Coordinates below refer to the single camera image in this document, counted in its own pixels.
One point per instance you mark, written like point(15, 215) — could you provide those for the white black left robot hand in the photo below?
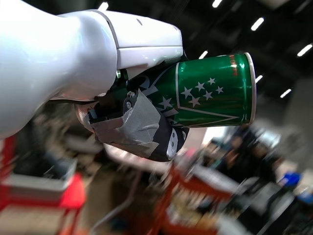
point(61, 54)

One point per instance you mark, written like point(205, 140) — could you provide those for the green Chilsung cider can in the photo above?
point(215, 98)

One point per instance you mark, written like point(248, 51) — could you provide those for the red storage box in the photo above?
point(71, 193)

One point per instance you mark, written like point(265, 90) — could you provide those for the ceiling strip light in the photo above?
point(217, 3)
point(203, 54)
point(285, 93)
point(257, 23)
point(305, 49)

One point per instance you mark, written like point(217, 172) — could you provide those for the orange tool cart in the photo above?
point(195, 195)

